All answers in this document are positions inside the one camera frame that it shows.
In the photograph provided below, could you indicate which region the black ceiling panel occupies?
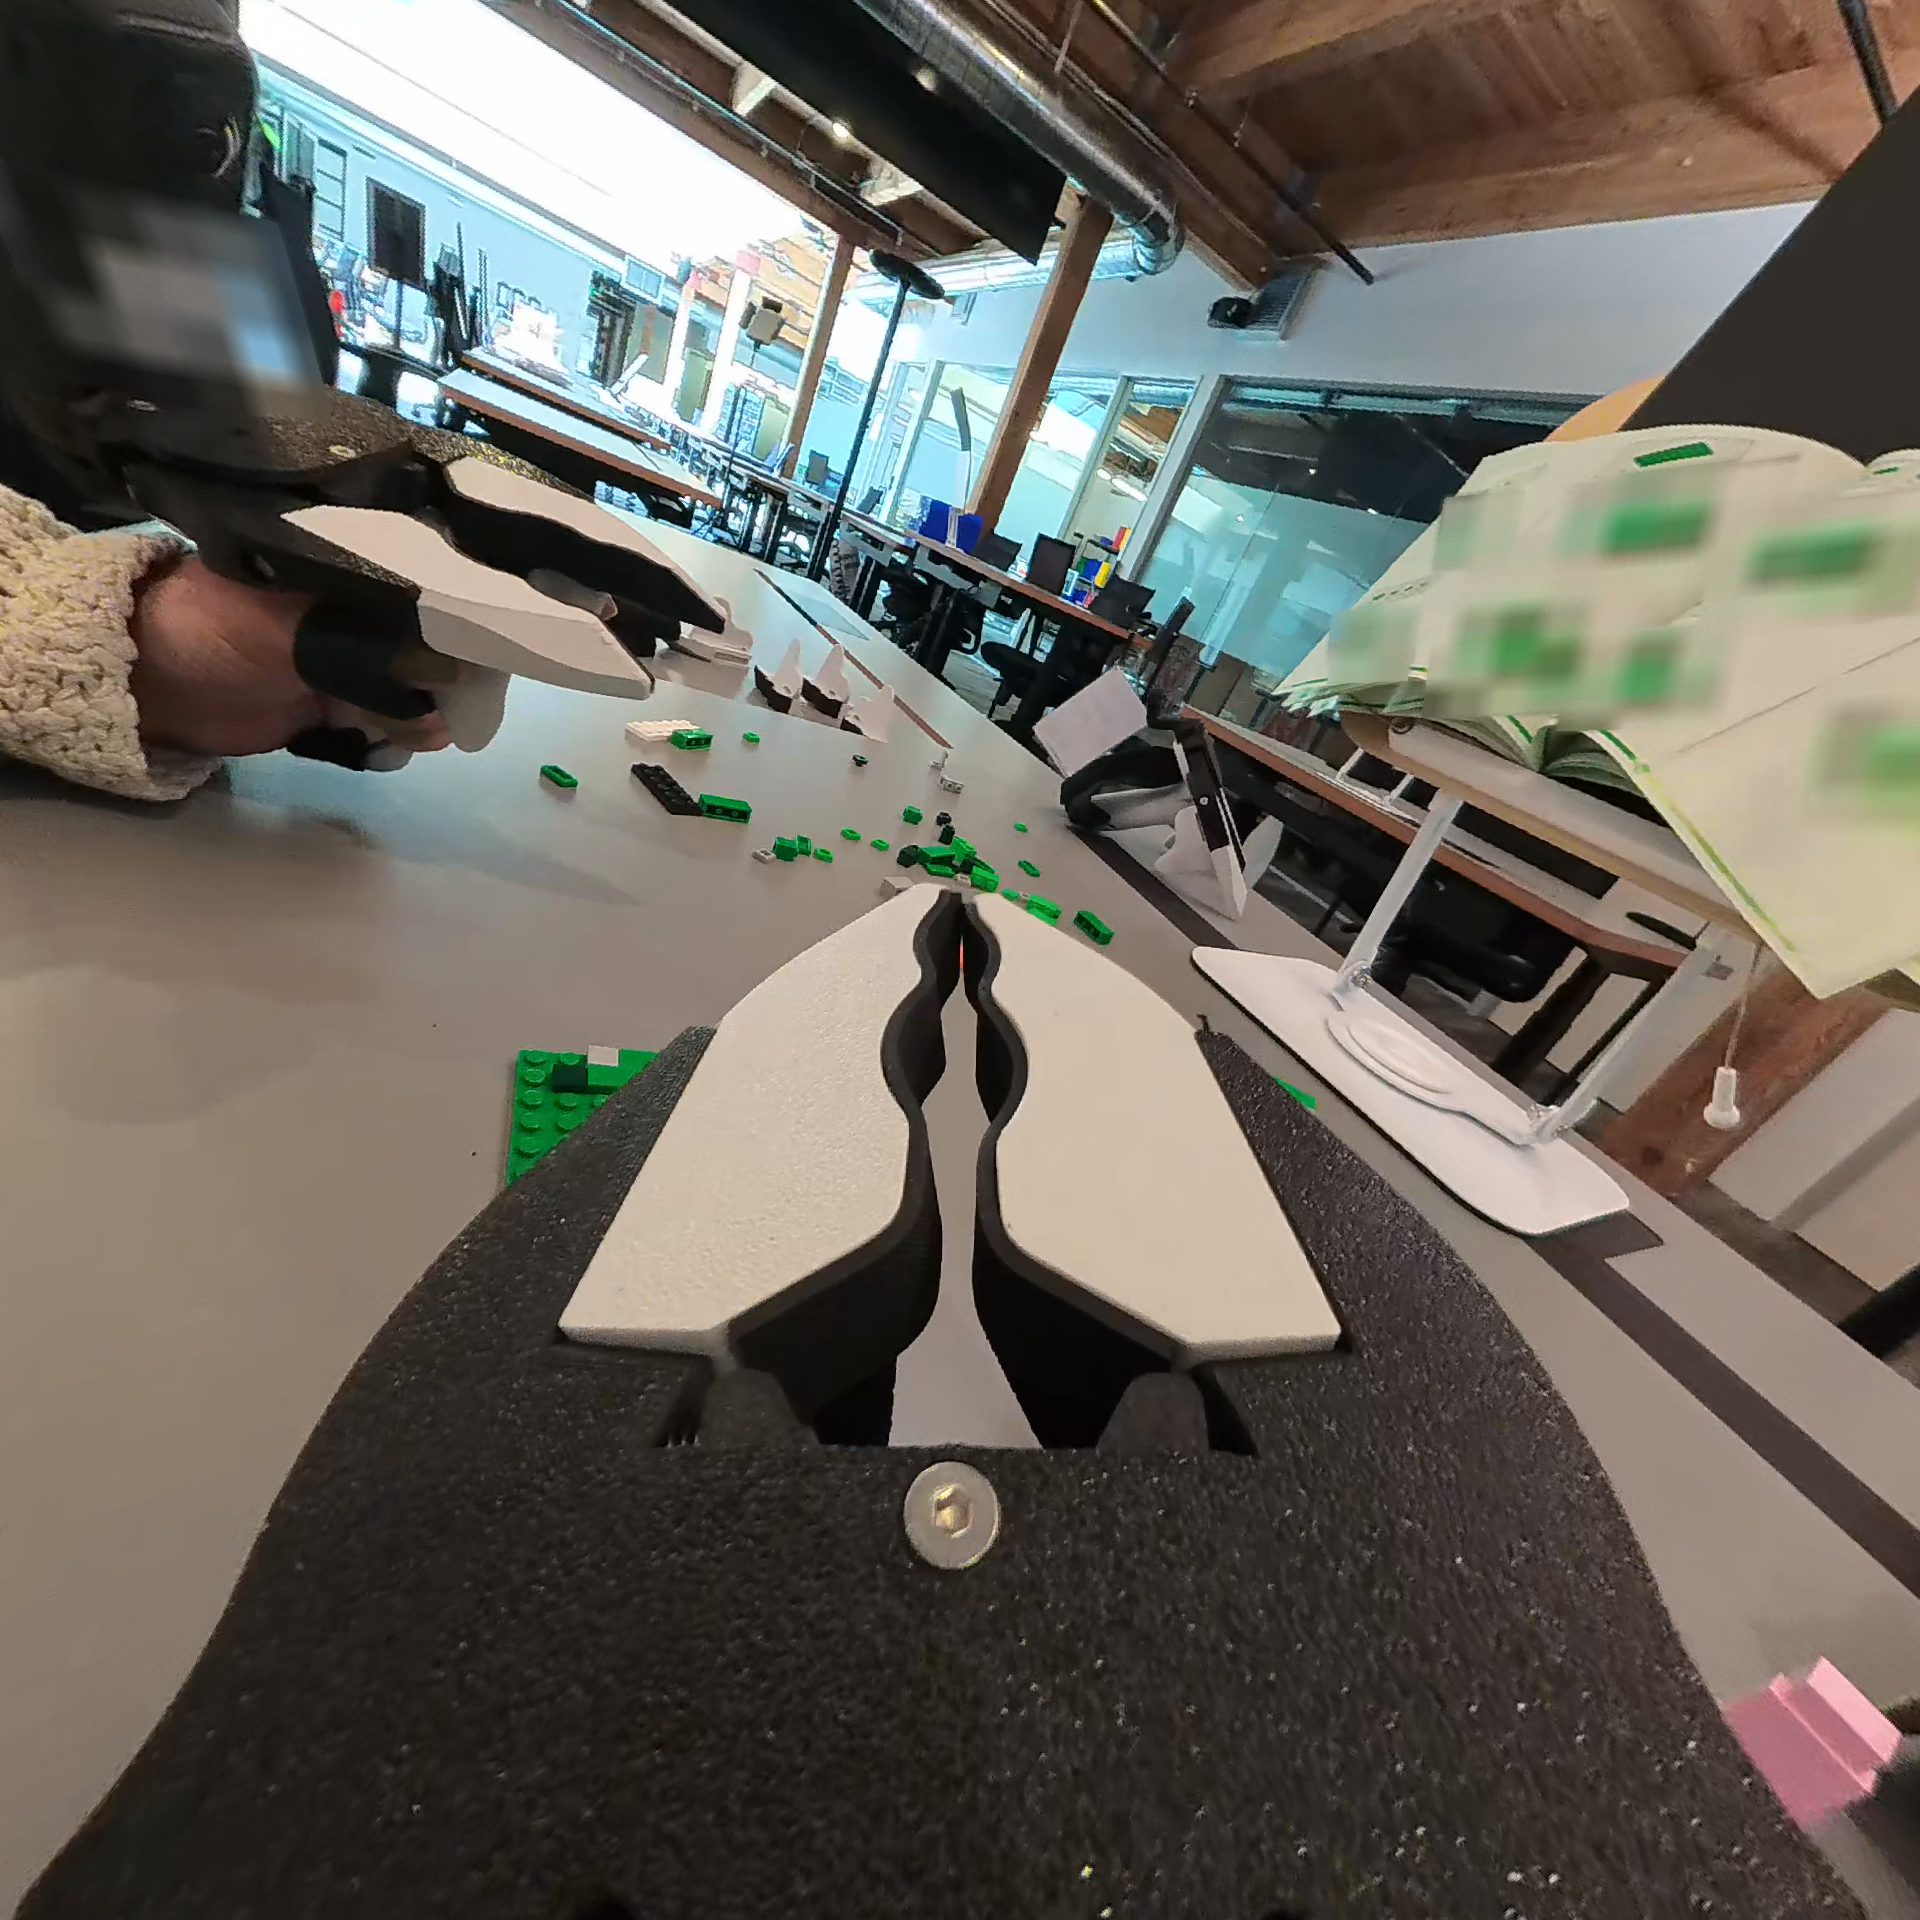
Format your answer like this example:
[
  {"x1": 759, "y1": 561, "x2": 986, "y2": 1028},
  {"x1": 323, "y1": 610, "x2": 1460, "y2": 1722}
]
[{"x1": 660, "y1": 0, "x2": 1069, "y2": 265}]

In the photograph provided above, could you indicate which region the wooden work table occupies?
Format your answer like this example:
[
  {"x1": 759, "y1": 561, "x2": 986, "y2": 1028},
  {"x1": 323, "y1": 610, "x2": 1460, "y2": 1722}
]
[{"x1": 435, "y1": 347, "x2": 725, "y2": 513}]

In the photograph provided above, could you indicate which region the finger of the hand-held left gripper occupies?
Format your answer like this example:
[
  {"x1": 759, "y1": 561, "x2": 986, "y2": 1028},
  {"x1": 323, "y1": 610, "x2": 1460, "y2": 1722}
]
[
  {"x1": 439, "y1": 454, "x2": 731, "y2": 657},
  {"x1": 279, "y1": 498, "x2": 659, "y2": 701}
]

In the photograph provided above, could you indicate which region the lego instruction booklet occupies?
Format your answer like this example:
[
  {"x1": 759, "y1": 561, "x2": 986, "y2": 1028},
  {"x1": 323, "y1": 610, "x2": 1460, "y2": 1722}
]
[{"x1": 1275, "y1": 422, "x2": 1920, "y2": 1000}]

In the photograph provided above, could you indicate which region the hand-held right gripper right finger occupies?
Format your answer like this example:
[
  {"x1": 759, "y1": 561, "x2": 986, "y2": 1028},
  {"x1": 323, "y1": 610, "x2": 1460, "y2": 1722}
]
[{"x1": 966, "y1": 894, "x2": 1344, "y2": 1450}]

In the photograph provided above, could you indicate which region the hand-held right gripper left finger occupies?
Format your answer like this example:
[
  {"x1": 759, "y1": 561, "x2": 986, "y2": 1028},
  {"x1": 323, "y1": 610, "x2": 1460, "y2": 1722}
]
[{"x1": 557, "y1": 882, "x2": 963, "y2": 1420}]

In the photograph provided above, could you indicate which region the pink foam block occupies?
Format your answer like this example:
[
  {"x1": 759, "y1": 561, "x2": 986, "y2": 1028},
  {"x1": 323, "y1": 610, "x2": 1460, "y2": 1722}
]
[{"x1": 1720, "y1": 1657, "x2": 1906, "y2": 1840}]

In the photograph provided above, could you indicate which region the wooden desk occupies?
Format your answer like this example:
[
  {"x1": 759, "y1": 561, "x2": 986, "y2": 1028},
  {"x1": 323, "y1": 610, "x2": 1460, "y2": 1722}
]
[{"x1": 1183, "y1": 705, "x2": 1704, "y2": 976}]

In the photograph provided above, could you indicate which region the white book stand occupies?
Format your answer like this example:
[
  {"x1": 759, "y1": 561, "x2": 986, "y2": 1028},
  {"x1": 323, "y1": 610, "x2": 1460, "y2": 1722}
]
[{"x1": 1191, "y1": 712, "x2": 1757, "y2": 1238}]

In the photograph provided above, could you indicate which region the spare black white gripper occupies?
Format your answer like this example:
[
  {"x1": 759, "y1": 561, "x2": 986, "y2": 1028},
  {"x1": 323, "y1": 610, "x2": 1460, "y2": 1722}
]
[{"x1": 1055, "y1": 717, "x2": 1290, "y2": 921}]

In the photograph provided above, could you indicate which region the white pull cord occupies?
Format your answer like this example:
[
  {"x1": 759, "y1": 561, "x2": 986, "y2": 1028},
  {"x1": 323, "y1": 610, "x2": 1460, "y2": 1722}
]
[{"x1": 1703, "y1": 937, "x2": 1760, "y2": 1132}]

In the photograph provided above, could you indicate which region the pile of lego pieces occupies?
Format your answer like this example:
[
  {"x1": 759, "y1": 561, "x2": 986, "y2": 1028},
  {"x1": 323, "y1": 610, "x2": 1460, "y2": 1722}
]
[{"x1": 540, "y1": 720, "x2": 1119, "y2": 946}]

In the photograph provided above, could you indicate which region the green lego baseplate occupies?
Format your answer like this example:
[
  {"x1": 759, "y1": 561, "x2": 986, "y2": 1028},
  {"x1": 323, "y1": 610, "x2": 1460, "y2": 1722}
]
[{"x1": 504, "y1": 1043, "x2": 1318, "y2": 1190}]

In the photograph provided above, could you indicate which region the silver ventilation duct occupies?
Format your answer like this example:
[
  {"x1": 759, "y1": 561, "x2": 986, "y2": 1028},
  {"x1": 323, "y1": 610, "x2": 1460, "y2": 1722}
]
[{"x1": 848, "y1": 0, "x2": 1186, "y2": 278}]

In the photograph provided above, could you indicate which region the black floor lamp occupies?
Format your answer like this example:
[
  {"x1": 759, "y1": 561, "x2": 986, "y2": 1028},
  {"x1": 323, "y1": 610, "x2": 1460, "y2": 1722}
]
[{"x1": 854, "y1": 246, "x2": 951, "y2": 520}]

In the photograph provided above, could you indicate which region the person's left forearm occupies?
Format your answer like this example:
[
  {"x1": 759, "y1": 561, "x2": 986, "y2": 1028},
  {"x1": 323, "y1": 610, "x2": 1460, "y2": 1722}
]
[{"x1": 0, "y1": 482, "x2": 227, "y2": 804}]

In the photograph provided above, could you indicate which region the person's left hand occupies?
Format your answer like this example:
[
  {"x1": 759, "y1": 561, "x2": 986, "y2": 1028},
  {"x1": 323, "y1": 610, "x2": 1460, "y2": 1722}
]
[{"x1": 133, "y1": 552, "x2": 452, "y2": 771}]

